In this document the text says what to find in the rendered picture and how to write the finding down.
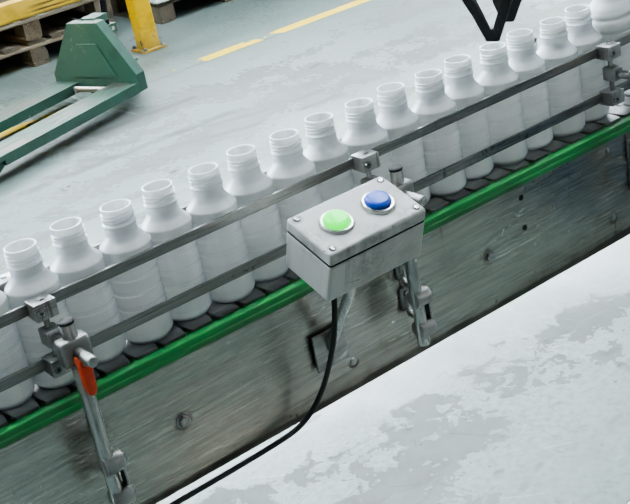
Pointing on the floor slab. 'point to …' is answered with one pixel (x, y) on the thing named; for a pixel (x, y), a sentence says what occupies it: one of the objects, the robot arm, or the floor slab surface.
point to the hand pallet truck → (85, 30)
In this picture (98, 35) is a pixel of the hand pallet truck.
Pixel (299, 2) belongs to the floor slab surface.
